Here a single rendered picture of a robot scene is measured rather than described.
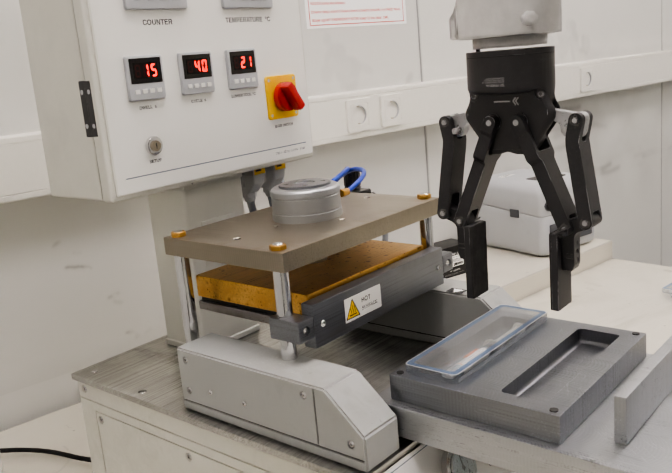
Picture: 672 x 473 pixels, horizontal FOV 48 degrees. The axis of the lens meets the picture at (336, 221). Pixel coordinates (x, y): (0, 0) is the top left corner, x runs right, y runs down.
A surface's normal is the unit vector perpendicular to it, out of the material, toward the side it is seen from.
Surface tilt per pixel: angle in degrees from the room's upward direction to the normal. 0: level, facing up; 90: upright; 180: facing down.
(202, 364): 90
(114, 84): 90
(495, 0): 90
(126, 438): 90
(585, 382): 0
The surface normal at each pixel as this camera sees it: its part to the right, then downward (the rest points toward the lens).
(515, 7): -0.21, 0.23
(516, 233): -0.81, 0.20
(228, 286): -0.64, 0.22
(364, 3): 0.66, 0.10
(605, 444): -0.09, -0.97
